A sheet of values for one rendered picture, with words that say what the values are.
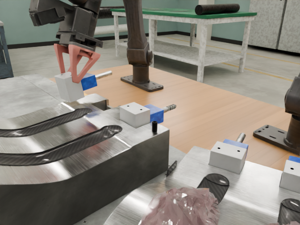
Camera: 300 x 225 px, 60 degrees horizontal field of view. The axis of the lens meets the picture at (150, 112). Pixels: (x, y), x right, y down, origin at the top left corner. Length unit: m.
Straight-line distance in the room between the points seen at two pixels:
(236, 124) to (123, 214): 0.49
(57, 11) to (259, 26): 6.01
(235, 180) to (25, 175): 0.30
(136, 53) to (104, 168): 0.60
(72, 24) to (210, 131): 0.41
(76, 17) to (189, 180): 0.38
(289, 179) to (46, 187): 0.33
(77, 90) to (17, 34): 6.43
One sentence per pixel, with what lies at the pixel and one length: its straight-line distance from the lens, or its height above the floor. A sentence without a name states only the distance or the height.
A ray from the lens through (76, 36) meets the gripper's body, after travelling 0.56.
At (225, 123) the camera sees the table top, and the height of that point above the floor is 0.80.
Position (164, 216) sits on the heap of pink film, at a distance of 0.26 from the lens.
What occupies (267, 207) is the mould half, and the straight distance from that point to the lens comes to 0.40.
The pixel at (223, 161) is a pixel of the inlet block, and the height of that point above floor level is 0.87.
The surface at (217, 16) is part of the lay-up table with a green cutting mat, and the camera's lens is 3.64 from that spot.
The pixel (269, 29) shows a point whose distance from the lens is 6.30.
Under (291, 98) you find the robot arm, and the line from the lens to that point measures 0.60.
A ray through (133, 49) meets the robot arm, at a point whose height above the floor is 0.94.
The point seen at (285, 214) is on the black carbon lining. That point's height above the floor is 0.85.
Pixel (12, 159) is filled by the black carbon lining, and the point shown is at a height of 0.90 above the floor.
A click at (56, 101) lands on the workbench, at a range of 0.89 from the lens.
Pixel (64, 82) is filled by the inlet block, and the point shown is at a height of 0.95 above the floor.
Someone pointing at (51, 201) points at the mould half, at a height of 0.86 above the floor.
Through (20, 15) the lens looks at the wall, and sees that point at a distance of 6.98.
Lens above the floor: 1.11
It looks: 24 degrees down
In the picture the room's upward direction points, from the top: straight up
